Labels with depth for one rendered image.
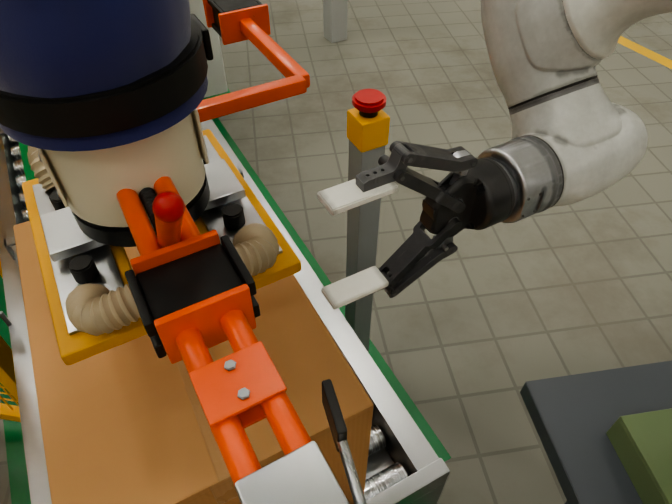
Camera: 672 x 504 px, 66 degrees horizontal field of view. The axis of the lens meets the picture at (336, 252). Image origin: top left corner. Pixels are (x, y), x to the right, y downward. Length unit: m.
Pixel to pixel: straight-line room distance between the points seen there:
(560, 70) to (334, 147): 2.18
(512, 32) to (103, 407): 0.68
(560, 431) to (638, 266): 1.54
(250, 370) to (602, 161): 0.44
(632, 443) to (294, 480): 0.68
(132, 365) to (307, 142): 2.13
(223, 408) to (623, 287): 2.07
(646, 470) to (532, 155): 0.55
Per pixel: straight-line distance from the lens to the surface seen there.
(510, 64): 0.65
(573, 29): 0.63
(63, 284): 0.70
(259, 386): 0.42
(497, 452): 1.79
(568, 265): 2.34
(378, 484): 1.11
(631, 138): 0.69
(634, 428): 0.98
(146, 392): 0.78
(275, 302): 0.82
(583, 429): 1.02
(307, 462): 0.39
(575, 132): 0.64
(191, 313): 0.45
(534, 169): 0.60
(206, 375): 0.43
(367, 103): 1.09
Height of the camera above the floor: 1.60
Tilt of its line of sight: 47 degrees down
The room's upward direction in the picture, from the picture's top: straight up
